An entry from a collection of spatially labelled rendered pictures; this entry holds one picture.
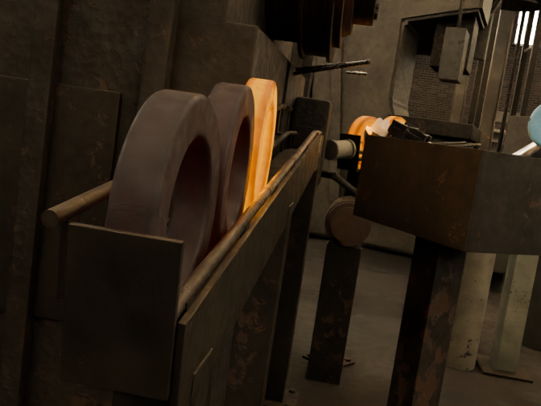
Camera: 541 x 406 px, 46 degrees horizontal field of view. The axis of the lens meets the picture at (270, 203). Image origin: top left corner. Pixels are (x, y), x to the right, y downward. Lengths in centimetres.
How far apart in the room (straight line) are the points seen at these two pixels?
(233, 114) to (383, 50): 370
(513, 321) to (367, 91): 230
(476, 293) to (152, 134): 189
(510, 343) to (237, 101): 185
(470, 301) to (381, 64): 234
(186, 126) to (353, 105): 385
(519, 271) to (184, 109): 194
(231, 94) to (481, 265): 168
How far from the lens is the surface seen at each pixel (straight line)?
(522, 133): 603
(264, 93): 79
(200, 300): 46
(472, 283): 223
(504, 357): 236
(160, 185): 41
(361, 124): 195
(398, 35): 428
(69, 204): 45
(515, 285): 231
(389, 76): 425
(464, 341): 227
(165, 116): 44
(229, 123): 59
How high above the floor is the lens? 71
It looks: 7 degrees down
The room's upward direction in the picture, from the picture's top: 8 degrees clockwise
